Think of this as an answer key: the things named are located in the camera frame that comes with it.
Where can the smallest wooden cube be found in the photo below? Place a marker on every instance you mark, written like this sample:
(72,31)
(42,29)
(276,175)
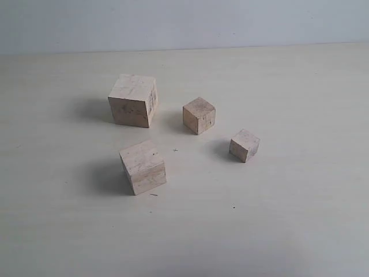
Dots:
(244,145)

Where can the second largest wooden cube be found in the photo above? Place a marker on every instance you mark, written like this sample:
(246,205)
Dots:
(144,166)

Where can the third largest wooden cube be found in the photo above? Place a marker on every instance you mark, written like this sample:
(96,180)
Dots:
(199,115)

